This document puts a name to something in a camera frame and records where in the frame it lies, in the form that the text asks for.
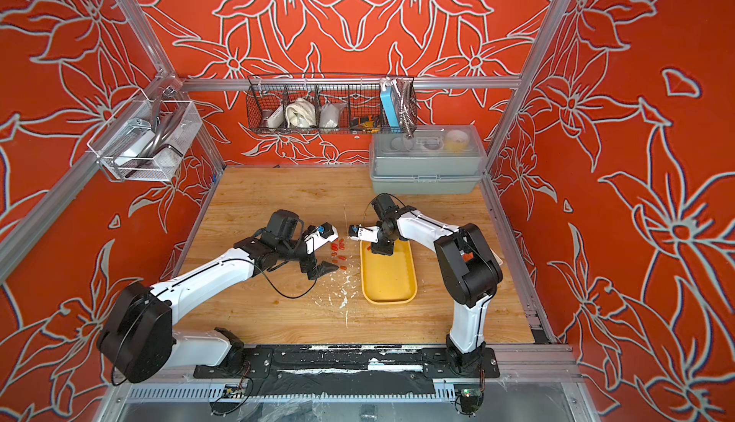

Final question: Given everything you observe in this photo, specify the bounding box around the white cloth in basket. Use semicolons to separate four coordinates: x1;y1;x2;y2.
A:
284;98;317;129

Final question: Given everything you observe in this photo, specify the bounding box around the clear plastic wall bin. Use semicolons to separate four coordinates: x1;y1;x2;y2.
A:
87;90;202;183

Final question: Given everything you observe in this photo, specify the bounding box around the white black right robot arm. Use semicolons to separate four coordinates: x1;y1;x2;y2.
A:
352;194;503;376

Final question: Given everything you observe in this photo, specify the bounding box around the blue box in basket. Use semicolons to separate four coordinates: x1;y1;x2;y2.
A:
379;78;400;127

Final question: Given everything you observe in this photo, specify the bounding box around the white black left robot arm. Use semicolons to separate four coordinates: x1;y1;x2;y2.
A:
97;210;339;384

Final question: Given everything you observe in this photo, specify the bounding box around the grey plastic storage box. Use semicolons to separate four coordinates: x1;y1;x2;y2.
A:
369;125;486;196

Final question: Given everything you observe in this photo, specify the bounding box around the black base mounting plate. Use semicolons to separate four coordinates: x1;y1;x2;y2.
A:
193;345;501;380

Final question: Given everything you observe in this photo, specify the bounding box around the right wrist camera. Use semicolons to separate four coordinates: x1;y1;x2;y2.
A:
348;225;380;243

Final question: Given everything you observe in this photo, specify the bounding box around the yellow plastic tray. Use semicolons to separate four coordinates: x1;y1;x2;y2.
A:
360;240;417;305

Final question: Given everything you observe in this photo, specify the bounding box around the black wire wall basket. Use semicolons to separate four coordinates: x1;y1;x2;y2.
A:
246;73;418;135

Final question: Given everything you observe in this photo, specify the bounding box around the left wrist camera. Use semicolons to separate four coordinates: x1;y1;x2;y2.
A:
302;223;339;254

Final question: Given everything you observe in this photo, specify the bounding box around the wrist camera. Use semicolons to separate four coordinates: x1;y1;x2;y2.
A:
302;223;339;254
348;225;380;243

